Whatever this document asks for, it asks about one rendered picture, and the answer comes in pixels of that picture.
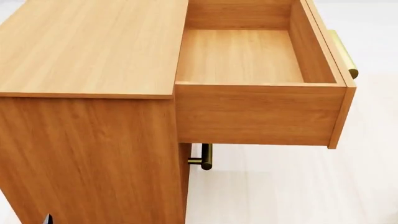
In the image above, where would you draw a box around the brass bar drawer handle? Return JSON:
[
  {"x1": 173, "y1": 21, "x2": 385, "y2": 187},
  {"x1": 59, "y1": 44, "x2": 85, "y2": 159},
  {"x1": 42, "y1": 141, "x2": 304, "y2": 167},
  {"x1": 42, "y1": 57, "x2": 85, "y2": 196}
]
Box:
[{"x1": 326, "y1": 29, "x2": 359, "y2": 80}]

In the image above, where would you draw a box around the dark bronze bar handle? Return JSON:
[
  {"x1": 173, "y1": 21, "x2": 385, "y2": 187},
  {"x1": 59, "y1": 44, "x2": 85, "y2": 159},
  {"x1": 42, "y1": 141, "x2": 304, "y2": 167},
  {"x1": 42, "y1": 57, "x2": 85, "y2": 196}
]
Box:
[{"x1": 187, "y1": 142, "x2": 214, "y2": 170}]

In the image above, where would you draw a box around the open wooden drawer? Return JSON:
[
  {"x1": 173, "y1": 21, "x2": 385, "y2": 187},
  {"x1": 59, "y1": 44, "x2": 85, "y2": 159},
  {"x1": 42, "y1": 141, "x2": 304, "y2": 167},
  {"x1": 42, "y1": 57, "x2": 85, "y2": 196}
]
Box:
[{"x1": 174, "y1": 0, "x2": 358, "y2": 149}]

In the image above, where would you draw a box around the wooden cabinet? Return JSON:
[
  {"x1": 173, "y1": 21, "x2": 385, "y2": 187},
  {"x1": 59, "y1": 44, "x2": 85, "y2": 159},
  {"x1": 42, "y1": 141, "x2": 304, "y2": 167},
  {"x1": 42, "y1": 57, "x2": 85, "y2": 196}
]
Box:
[{"x1": 0, "y1": 0, "x2": 192, "y2": 224}]

